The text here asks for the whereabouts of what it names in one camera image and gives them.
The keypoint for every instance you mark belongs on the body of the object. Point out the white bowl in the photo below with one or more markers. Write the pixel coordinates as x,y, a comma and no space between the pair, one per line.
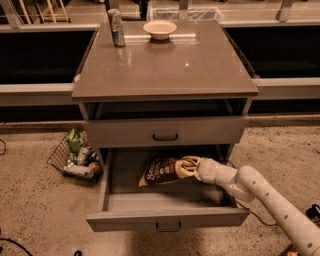
159,29

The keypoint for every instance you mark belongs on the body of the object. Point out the brown chip bag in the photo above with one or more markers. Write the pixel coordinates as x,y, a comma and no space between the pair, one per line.
160,171

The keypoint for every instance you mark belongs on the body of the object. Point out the green snack bag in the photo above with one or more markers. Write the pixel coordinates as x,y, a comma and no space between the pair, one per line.
74,141

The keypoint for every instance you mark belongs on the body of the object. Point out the white bottle in basket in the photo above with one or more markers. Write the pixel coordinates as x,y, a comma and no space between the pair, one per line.
82,171

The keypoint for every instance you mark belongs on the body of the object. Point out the closed grey upper drawer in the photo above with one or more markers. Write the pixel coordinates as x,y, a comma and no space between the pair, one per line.
191,131

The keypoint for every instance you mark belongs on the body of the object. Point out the black wire basket left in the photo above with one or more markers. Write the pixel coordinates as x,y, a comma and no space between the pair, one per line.
62,156

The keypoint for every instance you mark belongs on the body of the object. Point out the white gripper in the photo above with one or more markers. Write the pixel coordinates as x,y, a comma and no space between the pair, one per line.
209,170

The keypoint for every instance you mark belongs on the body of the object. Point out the black drawer handle lower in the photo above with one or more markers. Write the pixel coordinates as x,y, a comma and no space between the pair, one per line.
173,226

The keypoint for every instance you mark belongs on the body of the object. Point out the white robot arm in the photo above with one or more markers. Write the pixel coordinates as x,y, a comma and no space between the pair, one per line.
247,183

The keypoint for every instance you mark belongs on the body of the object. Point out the open grey middle drawer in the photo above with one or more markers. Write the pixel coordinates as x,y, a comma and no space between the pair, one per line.
124,205

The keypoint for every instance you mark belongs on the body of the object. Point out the black drawer handle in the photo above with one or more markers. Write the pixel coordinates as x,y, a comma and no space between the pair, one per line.
173,226
159,138

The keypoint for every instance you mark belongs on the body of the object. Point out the grey drawer cabinet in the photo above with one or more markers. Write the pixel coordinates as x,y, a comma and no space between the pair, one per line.
194,73

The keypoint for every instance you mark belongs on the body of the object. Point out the red snack packet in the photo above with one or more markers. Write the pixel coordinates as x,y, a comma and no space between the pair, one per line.
292,251

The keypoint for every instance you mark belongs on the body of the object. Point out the black drawer handle upper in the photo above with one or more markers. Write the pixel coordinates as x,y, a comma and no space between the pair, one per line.
159,138

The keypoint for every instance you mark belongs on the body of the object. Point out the silver blue drink can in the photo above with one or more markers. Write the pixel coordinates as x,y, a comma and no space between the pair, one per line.
116,27

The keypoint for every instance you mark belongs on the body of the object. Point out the clear plastic bin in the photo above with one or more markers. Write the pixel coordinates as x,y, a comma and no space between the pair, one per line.
173,14

